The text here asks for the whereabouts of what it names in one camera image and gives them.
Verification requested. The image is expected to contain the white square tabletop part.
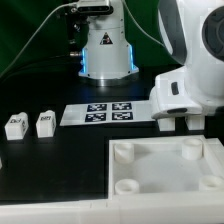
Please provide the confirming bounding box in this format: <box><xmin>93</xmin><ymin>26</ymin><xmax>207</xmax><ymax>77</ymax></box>
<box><xmin>108</xmin><ymin>135</ymin><xmax>224</xmax><ymax>198</ymax></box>

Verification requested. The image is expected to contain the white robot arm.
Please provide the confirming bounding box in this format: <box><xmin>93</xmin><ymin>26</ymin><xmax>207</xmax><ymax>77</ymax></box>
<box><xmin>150</xmin><ymin>0</ymin><xmax>224</xmax><ymax>119</ymax></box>

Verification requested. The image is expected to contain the white sheet with fiducial tags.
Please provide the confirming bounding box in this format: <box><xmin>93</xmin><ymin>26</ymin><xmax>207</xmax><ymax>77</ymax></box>
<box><xmin>60</xmin><ymin>100</ymin><xmax>152</xmax><ymax>126</ymax></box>

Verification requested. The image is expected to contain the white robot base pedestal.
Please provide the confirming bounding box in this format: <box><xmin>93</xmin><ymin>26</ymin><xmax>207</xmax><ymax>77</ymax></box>
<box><xmin>79</xmin><ymin>0</ymin><xmax>139</xmax><ymax>81</ymax></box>

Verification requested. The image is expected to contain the grey cable right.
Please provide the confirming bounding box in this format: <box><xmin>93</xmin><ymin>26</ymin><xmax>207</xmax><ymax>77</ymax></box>
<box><xmin>121</xmin><ymin>0</ymin><xmax>165</xmax><ymax>47</ymax></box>

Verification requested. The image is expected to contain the grey cable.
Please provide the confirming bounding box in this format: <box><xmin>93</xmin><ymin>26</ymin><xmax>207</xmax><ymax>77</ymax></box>
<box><xmin>121</xmin><ymin>0</ymin><xmax>165</xmax><ymax>47</ymax></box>
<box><xmin>0</xmin><ymin>2</ymin><xmax>78</xmax><ymax>78</ymax></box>

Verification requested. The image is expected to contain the grey camera on base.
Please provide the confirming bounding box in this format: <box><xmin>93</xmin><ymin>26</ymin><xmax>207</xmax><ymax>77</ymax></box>
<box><xmin>77</xmin><ymin>0</ymin><xmax>110</xmax><ymax>13</ymax></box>

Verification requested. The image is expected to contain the grey cable left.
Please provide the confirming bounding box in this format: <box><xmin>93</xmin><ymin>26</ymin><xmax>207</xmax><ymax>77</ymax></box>
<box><xmin>0</xmin><ymin>2</ymin><xmax>78</xmax><ymax>78</ymax></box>

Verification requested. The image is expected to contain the white obstacle fence wall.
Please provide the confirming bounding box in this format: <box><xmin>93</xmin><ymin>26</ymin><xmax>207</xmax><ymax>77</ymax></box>
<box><xmin>0</xmin><ymin>191</ymin><xmax>224</xmax><ymax>224</ymax></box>

